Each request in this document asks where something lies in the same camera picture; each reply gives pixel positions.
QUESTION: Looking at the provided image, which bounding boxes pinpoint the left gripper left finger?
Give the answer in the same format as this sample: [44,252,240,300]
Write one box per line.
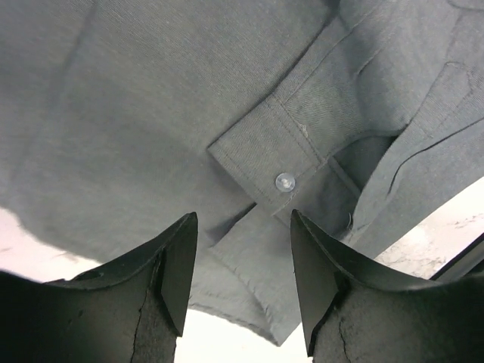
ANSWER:
[1,213,198,362]

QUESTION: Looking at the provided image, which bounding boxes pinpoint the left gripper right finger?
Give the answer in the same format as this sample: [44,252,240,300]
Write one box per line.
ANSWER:
[290,211,483,362]

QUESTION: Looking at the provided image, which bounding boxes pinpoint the grey long sleeve shirt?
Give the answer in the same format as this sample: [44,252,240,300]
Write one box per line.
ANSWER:
[1,1,483,345]

